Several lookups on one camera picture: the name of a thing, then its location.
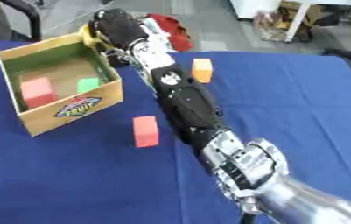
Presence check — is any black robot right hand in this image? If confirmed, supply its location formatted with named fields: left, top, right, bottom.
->
left=88, top=8, right=150, bottom=53

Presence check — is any yellow toy fruit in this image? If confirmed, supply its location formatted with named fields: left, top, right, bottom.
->
left=77, top=24, right=114, bottom=54

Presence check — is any tan cardboard box green inside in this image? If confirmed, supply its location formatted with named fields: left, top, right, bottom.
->
left=0, top=31, right=125, bottom=137

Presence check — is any green block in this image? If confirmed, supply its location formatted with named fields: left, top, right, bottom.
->
left=75, top=76, right=103, bottom=94

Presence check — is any black chair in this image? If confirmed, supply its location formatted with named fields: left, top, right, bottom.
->
left=0, top=0, right=44, bottom=42

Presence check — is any orange block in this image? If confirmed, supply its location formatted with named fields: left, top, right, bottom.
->
left=190, top=58, right=215, bottom=84

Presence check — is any red block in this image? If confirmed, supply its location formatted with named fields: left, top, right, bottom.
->
left=18, top=76, right=59, bottom=109
left=130, top=115, right=162, bottom=149

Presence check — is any white cabinet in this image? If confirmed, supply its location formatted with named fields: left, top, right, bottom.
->
left=227, top=0, right=283, bottom=20

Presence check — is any brown bag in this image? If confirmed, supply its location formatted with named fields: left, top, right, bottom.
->
left=253, top=0, right=340, bottom=43

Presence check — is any white table leg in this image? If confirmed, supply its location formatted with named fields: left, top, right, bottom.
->
left=282, top=0, right=315, bottom=44

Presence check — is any black bag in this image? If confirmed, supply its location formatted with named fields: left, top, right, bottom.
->
left=320, top=45, right=351, bottom=71

